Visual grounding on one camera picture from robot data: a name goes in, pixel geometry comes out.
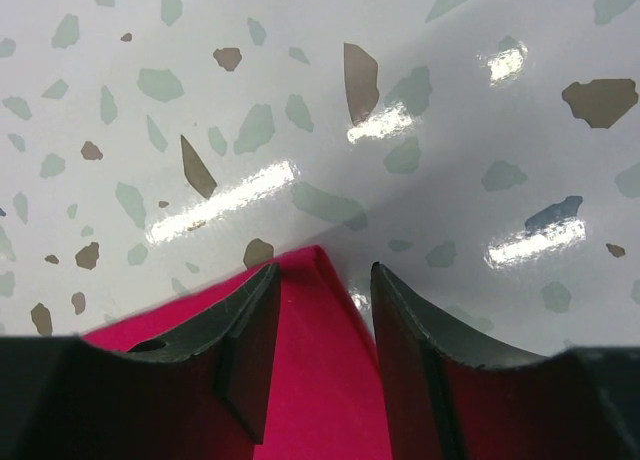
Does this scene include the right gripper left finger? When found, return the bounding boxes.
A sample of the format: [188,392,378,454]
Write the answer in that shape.
[1,264,280,459]

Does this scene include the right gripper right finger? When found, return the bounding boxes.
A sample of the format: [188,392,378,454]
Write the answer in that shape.
[371,263,639,459]

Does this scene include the magenta t shirt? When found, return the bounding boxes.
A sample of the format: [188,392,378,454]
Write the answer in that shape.
[88,246,390,459]

